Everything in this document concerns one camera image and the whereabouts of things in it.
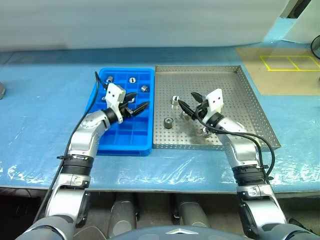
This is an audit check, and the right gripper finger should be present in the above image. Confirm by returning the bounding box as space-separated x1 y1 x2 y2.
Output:
177 99 195 118
190 91 205 104

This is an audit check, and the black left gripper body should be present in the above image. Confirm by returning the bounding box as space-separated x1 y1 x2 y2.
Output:
119 96 135 120

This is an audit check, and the brown board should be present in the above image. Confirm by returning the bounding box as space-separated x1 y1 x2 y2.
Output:
236 47 320 96

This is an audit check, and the blue compartment tray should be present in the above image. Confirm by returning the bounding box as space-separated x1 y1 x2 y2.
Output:
84 67 155 157

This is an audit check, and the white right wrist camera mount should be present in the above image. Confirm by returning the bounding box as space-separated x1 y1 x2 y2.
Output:
204 88 224 120

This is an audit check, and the black ring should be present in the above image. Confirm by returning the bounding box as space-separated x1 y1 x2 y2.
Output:
310 34 320 58

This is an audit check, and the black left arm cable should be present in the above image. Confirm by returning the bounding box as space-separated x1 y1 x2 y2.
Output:
37 71 109 223

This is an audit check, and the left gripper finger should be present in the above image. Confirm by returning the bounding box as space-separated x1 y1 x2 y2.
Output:
130 101 151 117
125 92 138 104

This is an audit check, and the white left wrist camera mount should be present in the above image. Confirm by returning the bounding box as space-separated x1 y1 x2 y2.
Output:
104 83 126 124

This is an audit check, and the white panel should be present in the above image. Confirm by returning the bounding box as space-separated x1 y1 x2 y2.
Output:
279 16 320 44

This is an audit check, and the grey robot torso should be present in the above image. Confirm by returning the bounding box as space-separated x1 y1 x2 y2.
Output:
107 225 216 240

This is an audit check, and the perforated metal tray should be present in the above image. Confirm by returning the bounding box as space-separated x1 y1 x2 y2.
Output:
152 64 282 151

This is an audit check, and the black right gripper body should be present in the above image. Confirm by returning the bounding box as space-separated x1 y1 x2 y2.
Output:
192 98 210 119

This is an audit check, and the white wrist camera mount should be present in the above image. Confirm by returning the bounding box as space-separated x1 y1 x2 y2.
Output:
204 88 224 120
104 83 126 124

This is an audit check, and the grey rounded cylinder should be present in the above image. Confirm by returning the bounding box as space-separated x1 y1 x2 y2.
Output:
108 193 140 239
172 195 212 229

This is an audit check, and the blue plastic table cover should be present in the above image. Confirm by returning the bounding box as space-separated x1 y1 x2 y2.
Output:
0 17 320 194

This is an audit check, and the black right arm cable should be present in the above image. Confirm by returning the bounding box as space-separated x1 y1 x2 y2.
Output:
192 99 276 181

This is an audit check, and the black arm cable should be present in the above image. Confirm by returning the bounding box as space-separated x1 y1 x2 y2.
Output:
192 99 276 181
37 71 109 223

